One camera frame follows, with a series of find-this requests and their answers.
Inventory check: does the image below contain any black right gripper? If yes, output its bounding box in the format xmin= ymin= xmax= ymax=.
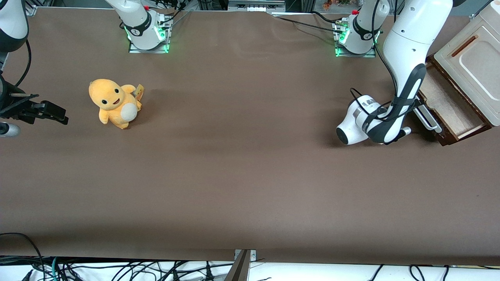
xmin=0 ymin=75 xmax=69 ymax=126

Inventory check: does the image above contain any yellow plush toy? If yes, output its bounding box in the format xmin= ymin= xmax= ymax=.
xmin=88 ymin=78 xmax=144 ymax=130

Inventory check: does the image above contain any cream and brown drawer cabinet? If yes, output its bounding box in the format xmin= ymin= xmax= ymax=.
xmin=427 ymin=2 xmax=500 ymax=128

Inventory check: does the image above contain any long black table cable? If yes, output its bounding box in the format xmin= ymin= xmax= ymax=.
xmin=272 ymin=16 xmax=344 ymax=33

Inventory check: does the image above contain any brown table cover sheet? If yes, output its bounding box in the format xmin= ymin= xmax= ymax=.
xmin=0 ymin=7 xmax=500 ymax=267

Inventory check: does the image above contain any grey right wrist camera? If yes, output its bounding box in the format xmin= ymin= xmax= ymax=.
xmin=0 ymin=122 xmax=20 ymax=137

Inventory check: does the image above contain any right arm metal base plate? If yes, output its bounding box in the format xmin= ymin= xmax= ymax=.
xmin=128 ymin=16 xmax=171 ymax=54

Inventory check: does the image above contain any short black table cable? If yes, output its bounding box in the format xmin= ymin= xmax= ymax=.
xmin=311 ymin=11 xmax=339 ymax=23

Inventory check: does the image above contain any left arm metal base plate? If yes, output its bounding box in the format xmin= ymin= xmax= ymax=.
xmin=334 ymin=20 xmax=377 ymax=58

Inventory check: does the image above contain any black base cable bundle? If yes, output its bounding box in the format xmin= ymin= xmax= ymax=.
xmin=156 ymin=0 xmax=198 ymax=28

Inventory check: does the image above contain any grey metal power strip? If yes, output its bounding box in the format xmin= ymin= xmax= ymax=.
xmin=228 ymin=0 xmax=286 ymax=12

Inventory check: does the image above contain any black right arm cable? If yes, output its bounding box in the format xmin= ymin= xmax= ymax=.
xmin=15 ymin=38 xmax=32 ymax=87

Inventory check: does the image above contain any dark brown wooden drawer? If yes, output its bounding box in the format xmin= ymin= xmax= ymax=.
xmin=413 ymin=58 xmax=492 ymax=146

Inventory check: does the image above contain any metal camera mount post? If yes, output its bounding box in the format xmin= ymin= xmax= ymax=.
xmin=225 ymin=249 xmax=257 ymax=281

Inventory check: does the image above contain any black looped cable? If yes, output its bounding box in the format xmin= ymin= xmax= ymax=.
xmin=0 ymin=232 xmax=45 ymax=281

